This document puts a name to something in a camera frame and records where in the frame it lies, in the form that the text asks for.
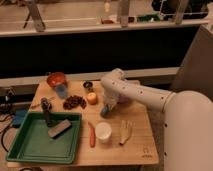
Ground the orange round fruit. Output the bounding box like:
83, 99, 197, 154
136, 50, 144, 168
86, 92, 98, 105

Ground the grey rectangular block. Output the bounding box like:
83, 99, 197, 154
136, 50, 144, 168
48, 120, 72, 138

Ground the orange carrot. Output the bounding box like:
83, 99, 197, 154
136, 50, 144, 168
88, 122, 96, 148

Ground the blue box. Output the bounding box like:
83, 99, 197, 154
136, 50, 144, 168
12, 109, 27, 128

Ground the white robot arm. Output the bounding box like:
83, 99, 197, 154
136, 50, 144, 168
101, 68, 213, 171

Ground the orange bowl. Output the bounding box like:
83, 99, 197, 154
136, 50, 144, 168
46, 72, 67, 88

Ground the black device on left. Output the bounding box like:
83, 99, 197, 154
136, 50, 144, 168
0, 87, 15, 114

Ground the dark red grape bunch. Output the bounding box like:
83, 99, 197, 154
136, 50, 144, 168
63, 95, 87, 110

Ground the green plastic tray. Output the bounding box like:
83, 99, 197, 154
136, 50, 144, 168
6, 112, 82, 164

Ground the light blue plastic cup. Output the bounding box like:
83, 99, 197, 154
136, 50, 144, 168
54, 84, 68, 99

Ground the small metal cup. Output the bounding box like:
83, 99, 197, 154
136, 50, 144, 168
83, 81, 93, 92

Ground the black cable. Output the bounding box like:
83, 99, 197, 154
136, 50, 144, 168
0, 113, 14, 153

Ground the purple bowl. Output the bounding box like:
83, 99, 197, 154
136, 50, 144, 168
118, 95, 129, 104

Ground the white cup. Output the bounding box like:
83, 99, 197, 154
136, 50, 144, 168
95, 122, 112, 143

